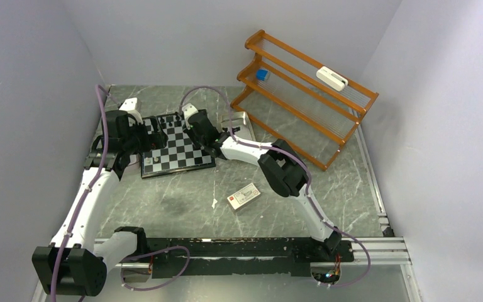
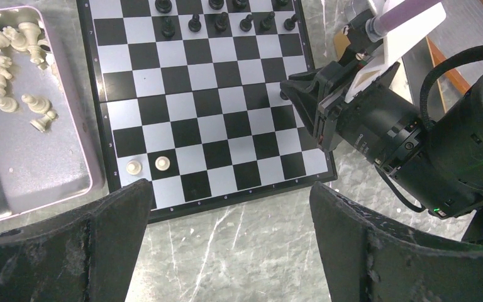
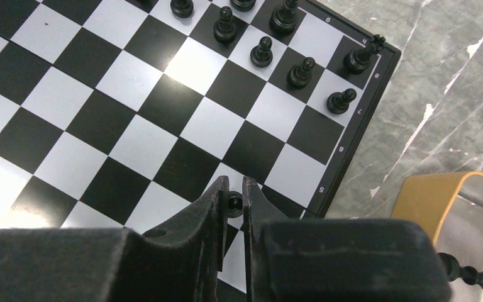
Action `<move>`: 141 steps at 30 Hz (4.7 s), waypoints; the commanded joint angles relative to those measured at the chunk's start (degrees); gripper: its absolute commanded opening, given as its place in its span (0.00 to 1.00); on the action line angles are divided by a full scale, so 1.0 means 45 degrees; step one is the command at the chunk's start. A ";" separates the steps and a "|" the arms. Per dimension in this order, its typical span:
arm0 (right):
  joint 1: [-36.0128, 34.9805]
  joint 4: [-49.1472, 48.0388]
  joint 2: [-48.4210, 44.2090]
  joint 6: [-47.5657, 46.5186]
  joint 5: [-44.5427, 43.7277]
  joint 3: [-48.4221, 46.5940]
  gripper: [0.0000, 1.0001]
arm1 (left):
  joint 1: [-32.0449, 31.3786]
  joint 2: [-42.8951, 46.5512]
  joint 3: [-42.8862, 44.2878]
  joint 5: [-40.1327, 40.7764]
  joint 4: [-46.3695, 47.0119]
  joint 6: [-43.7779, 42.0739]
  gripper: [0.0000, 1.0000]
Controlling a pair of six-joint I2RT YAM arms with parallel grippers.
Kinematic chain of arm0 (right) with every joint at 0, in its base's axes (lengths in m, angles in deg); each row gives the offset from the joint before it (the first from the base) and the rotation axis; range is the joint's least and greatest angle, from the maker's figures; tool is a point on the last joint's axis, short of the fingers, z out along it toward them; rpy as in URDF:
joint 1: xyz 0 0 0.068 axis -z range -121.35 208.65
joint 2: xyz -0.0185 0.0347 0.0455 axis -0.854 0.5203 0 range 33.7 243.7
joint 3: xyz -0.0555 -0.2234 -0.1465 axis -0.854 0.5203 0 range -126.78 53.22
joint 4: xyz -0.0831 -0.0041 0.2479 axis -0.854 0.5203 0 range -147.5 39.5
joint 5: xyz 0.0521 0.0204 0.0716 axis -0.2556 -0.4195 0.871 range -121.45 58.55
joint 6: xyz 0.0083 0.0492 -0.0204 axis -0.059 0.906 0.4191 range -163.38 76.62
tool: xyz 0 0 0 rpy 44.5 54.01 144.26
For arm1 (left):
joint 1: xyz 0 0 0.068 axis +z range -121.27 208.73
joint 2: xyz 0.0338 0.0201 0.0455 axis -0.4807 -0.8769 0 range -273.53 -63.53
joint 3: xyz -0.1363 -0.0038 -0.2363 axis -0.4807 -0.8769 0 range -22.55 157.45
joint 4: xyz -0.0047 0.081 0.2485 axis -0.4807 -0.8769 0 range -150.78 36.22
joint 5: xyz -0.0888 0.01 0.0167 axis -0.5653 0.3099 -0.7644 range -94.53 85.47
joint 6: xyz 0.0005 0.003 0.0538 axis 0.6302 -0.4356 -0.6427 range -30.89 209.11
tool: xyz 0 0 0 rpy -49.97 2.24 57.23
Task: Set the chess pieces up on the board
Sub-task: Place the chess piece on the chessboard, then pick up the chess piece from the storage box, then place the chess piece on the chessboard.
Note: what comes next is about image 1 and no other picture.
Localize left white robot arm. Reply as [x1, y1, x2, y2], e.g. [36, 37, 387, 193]
[31, 110, 168, 298]

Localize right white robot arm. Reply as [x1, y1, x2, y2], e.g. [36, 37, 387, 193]
[181, 109, 342, 260]

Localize tin box black pieces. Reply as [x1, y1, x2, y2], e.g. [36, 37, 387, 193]
[219, 111, 255, 141]

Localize black white chessboard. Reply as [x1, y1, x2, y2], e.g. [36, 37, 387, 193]
[140, 113, 216, 179]

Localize white red card box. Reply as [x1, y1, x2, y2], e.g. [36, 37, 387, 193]
[227, 183, 261, 211]

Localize blue block on rack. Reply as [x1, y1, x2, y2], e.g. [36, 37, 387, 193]
[255, 69, 270, 81]

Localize orange wooden rack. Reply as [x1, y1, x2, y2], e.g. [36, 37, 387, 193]
[231, 30, 379, 171]

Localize white device on rack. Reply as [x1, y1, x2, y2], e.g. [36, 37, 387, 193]
[316, 66, 348, 91]

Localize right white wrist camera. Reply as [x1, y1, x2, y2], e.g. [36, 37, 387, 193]
[182, 103, 199, 121]

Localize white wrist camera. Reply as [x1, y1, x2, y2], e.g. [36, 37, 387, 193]
[182, 103, 199, 121]
[119, 98, 143, 124]

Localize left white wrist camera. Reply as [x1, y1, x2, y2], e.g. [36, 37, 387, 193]
[119, 98, 143, 124]

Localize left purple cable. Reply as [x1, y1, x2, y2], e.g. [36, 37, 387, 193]
[50, 85, 191, 302]

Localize purple cable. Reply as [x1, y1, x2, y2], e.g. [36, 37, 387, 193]
[179, 86, 372, 288]
[50, 85, 191, 302]

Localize black mounting base plate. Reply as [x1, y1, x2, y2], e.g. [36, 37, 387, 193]
[147, 237, 355, 278]

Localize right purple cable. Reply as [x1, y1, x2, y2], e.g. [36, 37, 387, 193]
[179, 86, 372, 288]

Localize aluminium rail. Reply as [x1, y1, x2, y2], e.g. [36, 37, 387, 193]
[43, 237, 411, 267]

